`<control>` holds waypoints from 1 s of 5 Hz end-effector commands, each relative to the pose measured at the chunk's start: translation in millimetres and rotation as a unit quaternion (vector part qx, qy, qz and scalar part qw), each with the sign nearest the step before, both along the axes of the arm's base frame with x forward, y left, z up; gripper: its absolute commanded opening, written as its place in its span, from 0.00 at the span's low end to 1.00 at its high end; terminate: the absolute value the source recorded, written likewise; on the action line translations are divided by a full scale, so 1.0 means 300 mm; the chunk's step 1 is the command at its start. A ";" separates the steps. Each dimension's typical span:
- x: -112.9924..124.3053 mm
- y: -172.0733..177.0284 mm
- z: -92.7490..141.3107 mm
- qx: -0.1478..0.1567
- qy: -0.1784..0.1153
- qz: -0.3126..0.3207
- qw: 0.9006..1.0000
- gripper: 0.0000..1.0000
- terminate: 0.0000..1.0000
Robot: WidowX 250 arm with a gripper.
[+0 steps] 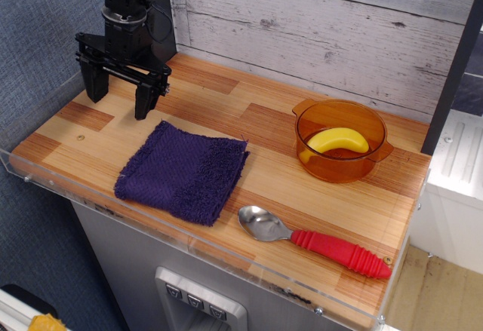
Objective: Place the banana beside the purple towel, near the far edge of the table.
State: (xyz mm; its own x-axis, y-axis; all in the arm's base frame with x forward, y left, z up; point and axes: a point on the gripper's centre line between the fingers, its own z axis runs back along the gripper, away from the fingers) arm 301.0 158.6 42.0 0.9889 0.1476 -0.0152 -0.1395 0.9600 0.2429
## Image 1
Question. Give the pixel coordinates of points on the grey toy fridge cabinet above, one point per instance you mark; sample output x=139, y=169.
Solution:
x=160, y=285

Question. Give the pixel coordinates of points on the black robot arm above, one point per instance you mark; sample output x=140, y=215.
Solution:
x=127, y=14

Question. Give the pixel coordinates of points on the white toy sink unit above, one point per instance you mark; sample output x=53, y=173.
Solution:
x=448, y=220

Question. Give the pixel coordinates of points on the yellow toy banana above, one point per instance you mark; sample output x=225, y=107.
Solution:
x=338, y=138

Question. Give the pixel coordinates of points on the dark grey vertical post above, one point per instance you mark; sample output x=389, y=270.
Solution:
x=161, y=25

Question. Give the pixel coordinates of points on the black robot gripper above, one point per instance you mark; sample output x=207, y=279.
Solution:
x=128, y=55

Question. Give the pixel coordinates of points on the dark right frame post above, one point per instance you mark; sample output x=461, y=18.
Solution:
x=455, y=74

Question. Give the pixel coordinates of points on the clear acrylic table guard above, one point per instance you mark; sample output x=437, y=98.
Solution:
x=76, y=148

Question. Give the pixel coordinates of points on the red-handled metal spoon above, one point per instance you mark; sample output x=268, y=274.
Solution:
x=265, y=226

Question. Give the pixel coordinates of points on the orange transparent plastic pot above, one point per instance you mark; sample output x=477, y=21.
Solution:
x=339, y=165

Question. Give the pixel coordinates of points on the purple folded towel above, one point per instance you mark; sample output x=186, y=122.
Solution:
x=191, y=176

